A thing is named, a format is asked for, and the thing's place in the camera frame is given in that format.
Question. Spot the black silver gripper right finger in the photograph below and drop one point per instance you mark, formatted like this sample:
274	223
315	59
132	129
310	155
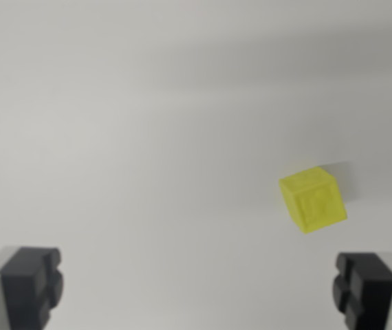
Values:
371	292

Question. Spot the black silver gripper left finger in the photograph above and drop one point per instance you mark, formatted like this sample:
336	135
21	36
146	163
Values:
24	288

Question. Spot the yellow cube with embossed faces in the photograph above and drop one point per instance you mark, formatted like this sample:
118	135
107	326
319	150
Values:
314	201

